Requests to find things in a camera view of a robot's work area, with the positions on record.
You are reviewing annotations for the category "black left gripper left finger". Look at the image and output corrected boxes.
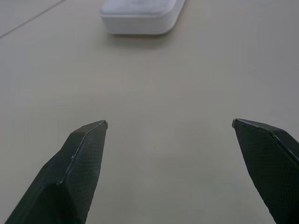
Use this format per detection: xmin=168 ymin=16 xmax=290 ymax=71
xmin=4 ymin=120 xmax=109 ymax=224

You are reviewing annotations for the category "white plastic container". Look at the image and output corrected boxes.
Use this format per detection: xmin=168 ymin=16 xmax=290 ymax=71
xmin=100 ymin=0 xmax=186 ymax=35

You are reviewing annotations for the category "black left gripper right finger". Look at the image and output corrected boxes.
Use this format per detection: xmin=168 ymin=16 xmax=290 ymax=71
xmin=232 ymin=118 xmax=299 ymax=224

